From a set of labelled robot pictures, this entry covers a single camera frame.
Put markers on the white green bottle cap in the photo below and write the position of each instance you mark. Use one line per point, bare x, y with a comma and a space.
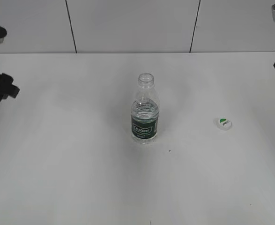
223, 123

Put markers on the clear green-label water bottle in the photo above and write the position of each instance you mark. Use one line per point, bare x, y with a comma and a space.
145, 110

